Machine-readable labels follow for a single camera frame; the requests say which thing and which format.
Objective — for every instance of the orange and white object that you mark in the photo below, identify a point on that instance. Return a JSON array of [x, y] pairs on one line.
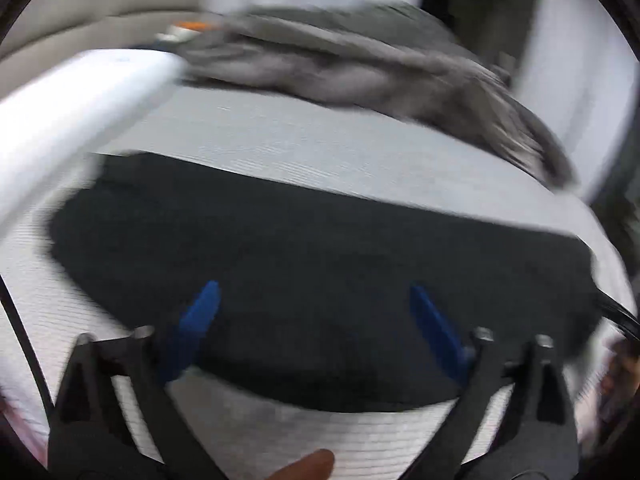
[[186, 27]]

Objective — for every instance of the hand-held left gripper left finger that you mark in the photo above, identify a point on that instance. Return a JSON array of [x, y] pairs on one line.
[[199, 316]]

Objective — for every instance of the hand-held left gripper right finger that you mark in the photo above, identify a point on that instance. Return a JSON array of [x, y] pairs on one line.
[[434, 325]]

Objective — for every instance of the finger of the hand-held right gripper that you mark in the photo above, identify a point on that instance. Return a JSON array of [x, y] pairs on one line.
[[617, 312]]

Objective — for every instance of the beige padded headboard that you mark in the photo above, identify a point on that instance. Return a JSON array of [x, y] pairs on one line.
[[75, 20]]

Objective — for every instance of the grey blanket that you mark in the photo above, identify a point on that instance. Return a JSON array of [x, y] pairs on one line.
[[360, 65]]

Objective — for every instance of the person's left hand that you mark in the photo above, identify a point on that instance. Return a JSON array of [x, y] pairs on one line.
[[302, 466]]

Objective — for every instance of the black pants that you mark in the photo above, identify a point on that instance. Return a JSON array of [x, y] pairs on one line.
[[320, 280]]

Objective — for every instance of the white bed edge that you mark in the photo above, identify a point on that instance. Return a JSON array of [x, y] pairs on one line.
[[65, 125]]

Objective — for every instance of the white textured mattress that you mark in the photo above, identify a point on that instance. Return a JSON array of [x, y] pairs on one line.
[[320, 145]]

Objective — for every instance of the person's right hand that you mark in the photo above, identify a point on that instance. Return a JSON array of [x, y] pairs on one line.
[[614, 367]]

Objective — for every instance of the dark wooden furniture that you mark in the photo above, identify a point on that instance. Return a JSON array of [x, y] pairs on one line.
[[480, 10]]

